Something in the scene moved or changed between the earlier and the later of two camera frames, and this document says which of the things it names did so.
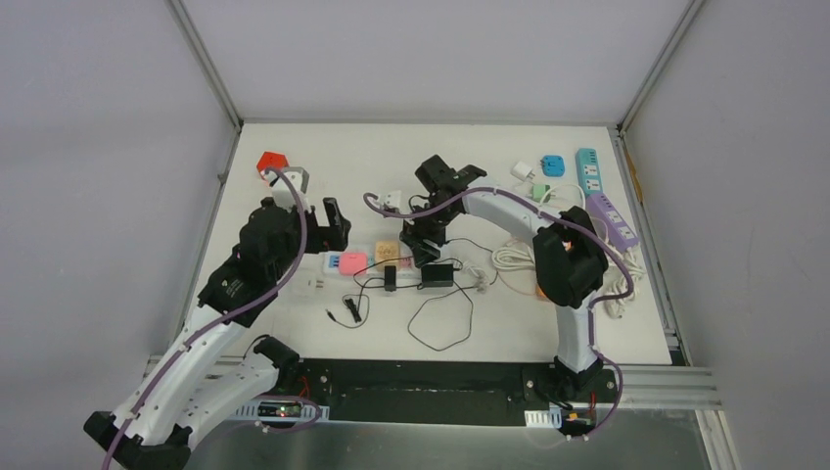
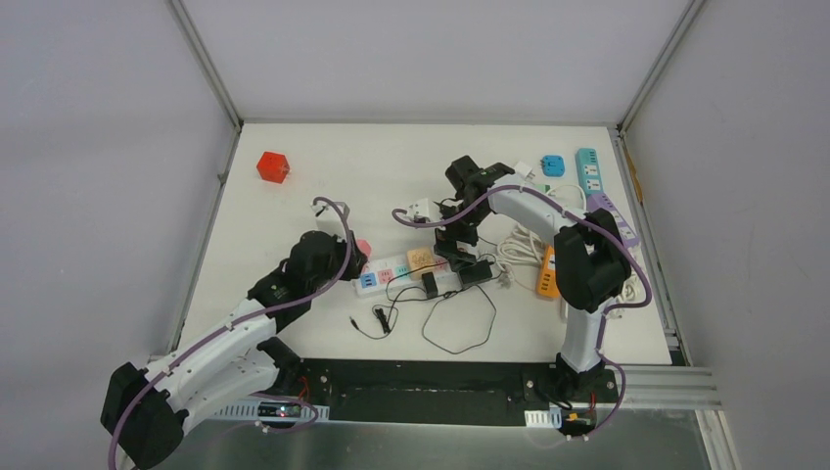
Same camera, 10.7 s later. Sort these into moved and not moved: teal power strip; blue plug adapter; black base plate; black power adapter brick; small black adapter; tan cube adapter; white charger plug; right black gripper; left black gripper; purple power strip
Moved: small black adapter; left black gripper; black power adapter brick; right black gripper; tan cube adapter
Not moved: blue plug adapter; teal power strip; purple power strip; black base plate; white charger plug
